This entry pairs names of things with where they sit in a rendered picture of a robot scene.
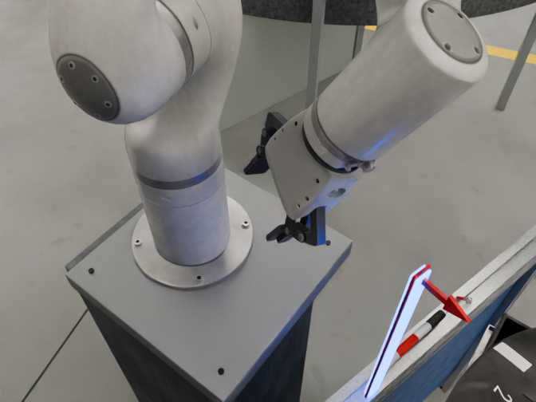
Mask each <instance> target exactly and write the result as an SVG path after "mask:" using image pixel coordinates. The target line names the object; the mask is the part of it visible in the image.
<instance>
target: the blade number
mask: <svg viewBox="0 0 536 402"><path fill-rule="evenodd" d="M485 391H487V392H488V393H489V394H491V395H492V396H493V397H494V398H495V399H496V400H497V401H499V402H522V399H521V398H520V397H519V396H517V395H516V394H515V393H513V392H512V391H511V390H510V389H509V388H508V387H507V386H506V385H504V384H503V383H502V382H500V381H499V380H498V379H497V378H494V380H493V381H492V382H491V383H490V384H489V386H488V387H487V389H486V390H485Z"/></svg>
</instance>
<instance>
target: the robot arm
mask: <svg viewBox="0 0 536 402"><path fill-rule="evenodd" d="M376 13H377V25H376V31H375V33H374V34H373V36H372V38H371V39H370V41H369V42H368V44H367V45H366V46H365V47H364V48H363V49H362V50H361V51H360V52H359V53H358V54H357V55H356V56H355V57H354V58H353V59H352V60H351V62H350V63H349V64H348V65H347V66H346V67H345V68H344V69H343V70H342V71H341V73H340V74H339V75H338V76H337V77H336V78H335V79H334V80H333V82H332V83H331V84H330V85H329V86H328V87H327V88H326V89H325V90H324V92H323V93H322V94H321V95H320V96H319V97H318V98H317V99H316V100H315V101H314V102H313V103H312V104H311V105H310V106H309V107H308V108H307V109H306V110H304V111H302V112H300V113H298V114H297V115H296V116H295V117H293V118H292V119H290V120H287V119H286V118H285V117H284V116H283V115H282V114H281V113H280V112H268V114H267V118H266V123H265V128H264V129H263V130H262V136H261V144H260V145H258V146H257V147H256V152H257V154H256V155H255V156H254V158H253V159H252V160H251V161H250V163H249V164H248V165H247V166H246V167H245V168H244V169H243V171H244V173H245V174H246V175H254V174H262V173H265V172H267V171H268V170H269V169H270V172H271V175H272V177H273V179H274V183H275V186H276V188H277V191H278V195H279V197H280V200H281V202H282V206H283V208H284V210H285V212H286V213H287V215H286V221H285V224H281V225H279V226H277V227H276V228H275V229H273V230H272V231H271V232H270V233H269V234H268V235H267V236H266V241H267V242H269V241H274V240H277V242H278V243H282V242H287V241H289V240H290V239H292V238H295V239H297V240H298V241H299V242H301V243H303V242H305V243H306V244H309V245H312V246H320V245H324V244H325V242H326V237H325V213H326V212H328V211H329V210H331V209H332V208H333V207H334V206H335V205H336V204H337V203H339V202H340V201H341V200H342V199H343V198H344V197H345V196H346V195H347V194H348V193H349V192H350V190H351V189H352V188H353V187H354V185H355V184H356V183H357V181H358V180H359V178H360V177H361V176H362V174H363V172H369V171H372V170H373V169H375V168H376V166H375V164H374V162H375V161H376V160H377V159H379V158H380V157H381V156H382V155H383V154H385V153H386V152H387V151H389V150H390V149H391V148H393V147H394V146H395V145H397V144H398V143H399V142H401V141H402V140H403V139H404V138H406V137H407V136H408V135H410V134H411V133H412V132H414V131H415V130H416V129H417V128H418V127H420V126H421V125H422V124H424V123H425V122H427V121H428V120H429V119H431V118H432V117H433V116H434V115H435V114H437V113H438V112H439V111H441V110H442V109H443V108H445V107H446V106H448V105H449V104H450V103H451V102H452V101H454V100H455V99H456V98H458V97H459V96H461V95H462V94H463V93H465V92H466V91H467V90H468V89H469V88H471V87H472V86H473V85H475V84H476V83H477V82H479V81H480V80H481V79H482V78H483V77H484V76H485V74H486V72H487V69H488V53H487V47H486V46H485V43H484V41H483V39H482V36H481V35H480V33H479V31H478V30H477V29H476V27H475V25H474V24H473V23H472V21H471V20H470V19H469V18H468V17H467V16H466V15H465V14H464V13H463V12H462V11H461V0H376ZM48 27H49V48H50V53H51V57H52V61H53V66H54V68H55V72H56V74H57V78H58V79H59V81H60V82H61V85H62V87H63V88H64V90H65V92H66V93H67V95H68V96H69V97H70V98H71V100H72V101H73V103H74V104H75V105H76V106H78V107H79V108H80V109H81V110H83V111H84V112H85V113H87V114H88V115H90V116H91V117H93V118H95V119H97V120H100V121H102V122H105V123H109V124H125V128H124V142H125V147H126V150H127V153H128V158H129V162H130V164H131V167H132V172H133V175H134V177H135V181H136V185H137V188H138V191H139V193H140V198H141V201H142V204H143V207H144V211H145V213H144V214H143V215H142V216H141V218H140V220H139V221H138V223H137V224H136V227H135V230H134V232H133V236H132V251H133V254H134V257H135V260H136V263H137V264H138V266H139V268H140V269H141V270H142V271H143V273H144V274H145V275H146V276H147V277H148V278H150V279H151V280H153V281H154V282H156V283H158V284H160V285H162V286H165V287H167V288H171V289H174V290H200V289H204V288H207V287H210V286H214V285H217V284H219V283H220V282H223V281H225V280H226V279H228V278H229V277H230V276H231V275H233V274H234V273H236V272H237V270H238V269H239V268H240V267H241V266H242V265H243V263H244V262H245V261H246V259H247V258H248V256H249V253H250V251H251V247H252V243H253V228H252V225H251V221H250V218H249V216H248V214H247V213H246V211H245V210H244V209H243V207H242V206H241V205H240V204H238V203H237V202H236V201H235V200H233V199H232V198H230V197H228V196H227V189H226V180H225V173H224V166H223V151H222V144H221V137H220V131H219V125H220V120H221V116H222V113H223V108H224V105H225V103H226V99H227V95H228V93H229V89H230V86H231V82H232V78H233V76H234V72H235V66H236V63H237V59H238V52H239V48H240V43H241V38H242V3H241V0H49V4H48ZM298 218H301V220H300V222H296V219H298ZM309 224H310V229H309Z"/></svg>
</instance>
